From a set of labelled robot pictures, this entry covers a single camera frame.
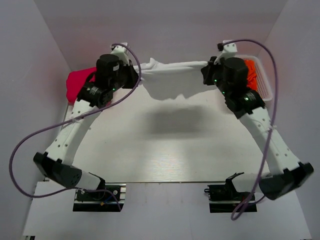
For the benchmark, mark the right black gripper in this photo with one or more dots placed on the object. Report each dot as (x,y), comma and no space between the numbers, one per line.
(207,70)

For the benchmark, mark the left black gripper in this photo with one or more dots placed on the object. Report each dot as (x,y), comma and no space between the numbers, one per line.
(133,76)

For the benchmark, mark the white t shirt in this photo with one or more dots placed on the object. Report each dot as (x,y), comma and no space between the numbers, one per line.
(165,81)

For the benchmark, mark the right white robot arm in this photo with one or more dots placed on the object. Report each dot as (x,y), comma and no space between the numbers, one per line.
(286,171)

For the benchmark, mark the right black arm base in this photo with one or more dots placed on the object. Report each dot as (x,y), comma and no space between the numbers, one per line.
(225,196)

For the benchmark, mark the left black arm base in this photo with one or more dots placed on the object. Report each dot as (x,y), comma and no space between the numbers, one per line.
(110,201)

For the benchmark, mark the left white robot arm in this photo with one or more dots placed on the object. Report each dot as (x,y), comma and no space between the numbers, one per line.
(56,163)

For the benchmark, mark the orange t shirt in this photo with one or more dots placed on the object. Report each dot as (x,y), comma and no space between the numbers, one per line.
(252,75)

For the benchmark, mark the folded magenta t shirt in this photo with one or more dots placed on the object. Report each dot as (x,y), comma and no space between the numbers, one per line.
(75,82)

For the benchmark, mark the white plastic basket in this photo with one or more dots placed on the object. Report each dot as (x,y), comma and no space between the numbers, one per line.
(263,85)

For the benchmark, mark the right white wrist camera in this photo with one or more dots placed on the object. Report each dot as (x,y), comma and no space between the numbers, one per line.
(226,49)

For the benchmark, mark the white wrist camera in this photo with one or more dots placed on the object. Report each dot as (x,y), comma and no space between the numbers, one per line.
(121,52)
(226,49)

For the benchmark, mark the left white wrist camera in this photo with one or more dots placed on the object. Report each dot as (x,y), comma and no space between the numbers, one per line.
(121,52)

